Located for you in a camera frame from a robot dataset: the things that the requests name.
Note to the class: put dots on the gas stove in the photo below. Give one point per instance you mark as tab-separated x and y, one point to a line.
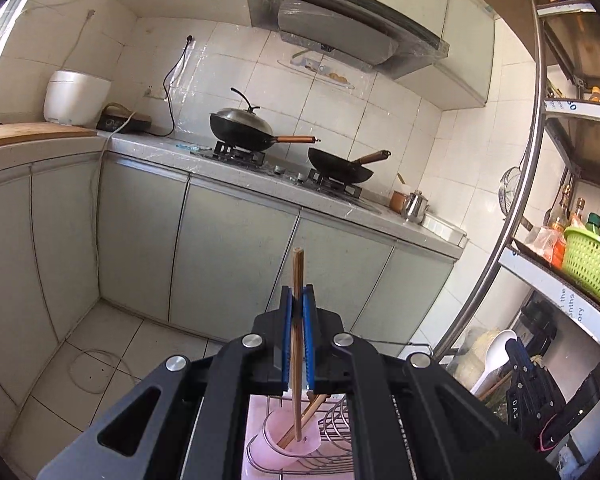
280	167

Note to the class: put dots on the green plastic basket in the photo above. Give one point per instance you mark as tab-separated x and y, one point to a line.
592	260

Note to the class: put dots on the white plastic spoon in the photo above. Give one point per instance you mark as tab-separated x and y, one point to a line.
495	360

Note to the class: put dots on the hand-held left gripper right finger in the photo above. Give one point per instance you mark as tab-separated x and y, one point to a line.
310	340

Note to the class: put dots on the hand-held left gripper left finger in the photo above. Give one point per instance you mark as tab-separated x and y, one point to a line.
289	340

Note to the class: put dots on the black open wok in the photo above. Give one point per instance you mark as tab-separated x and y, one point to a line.
337	167

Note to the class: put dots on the yellow-capped sauce bottle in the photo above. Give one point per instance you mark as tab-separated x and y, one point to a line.
596	94

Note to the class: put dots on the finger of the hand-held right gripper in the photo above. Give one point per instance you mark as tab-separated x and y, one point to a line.
525	375
580	400

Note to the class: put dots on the white rice cooker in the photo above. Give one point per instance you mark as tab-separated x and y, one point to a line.
75	95

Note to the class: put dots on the narrow pink plastic cup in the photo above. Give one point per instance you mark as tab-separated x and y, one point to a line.
310	442

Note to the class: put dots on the black wok with lid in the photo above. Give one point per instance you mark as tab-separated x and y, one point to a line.
240	130

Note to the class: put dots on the brown ceramic pot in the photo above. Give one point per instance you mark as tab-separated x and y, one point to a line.
397	201

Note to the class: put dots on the range hood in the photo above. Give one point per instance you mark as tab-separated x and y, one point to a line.
330	25

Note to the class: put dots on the wooden chopstick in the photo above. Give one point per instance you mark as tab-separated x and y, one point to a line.
495	387
307	412
297	270

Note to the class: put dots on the green-capped bottle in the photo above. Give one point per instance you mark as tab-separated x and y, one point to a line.
594	222

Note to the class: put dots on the steel kettle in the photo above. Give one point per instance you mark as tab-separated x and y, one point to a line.
416	206

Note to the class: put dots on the brown glass bottle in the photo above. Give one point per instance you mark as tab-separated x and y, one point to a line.
578	211

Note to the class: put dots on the wooden cutting board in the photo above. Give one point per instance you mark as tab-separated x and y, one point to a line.
30	134

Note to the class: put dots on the white rectangular dish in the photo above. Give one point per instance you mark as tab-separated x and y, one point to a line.
445	227

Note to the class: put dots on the black round countertop appliance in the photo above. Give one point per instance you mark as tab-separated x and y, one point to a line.
125	119

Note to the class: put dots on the metal shelf rack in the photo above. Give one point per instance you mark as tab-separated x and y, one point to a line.
535	135

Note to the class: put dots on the black blender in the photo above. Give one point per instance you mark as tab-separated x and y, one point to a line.
537	320

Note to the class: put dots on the kitchen counter with grey cabinets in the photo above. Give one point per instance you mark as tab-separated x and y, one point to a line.
230	260

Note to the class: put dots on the dark glass bottle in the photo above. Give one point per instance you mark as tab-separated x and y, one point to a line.
560	212

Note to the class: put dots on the orange snack packet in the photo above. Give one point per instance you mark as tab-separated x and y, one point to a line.
555	247

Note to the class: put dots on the glass wall shelf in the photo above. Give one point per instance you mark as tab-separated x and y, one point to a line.
320	72

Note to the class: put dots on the window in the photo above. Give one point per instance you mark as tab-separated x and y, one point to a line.
5	20

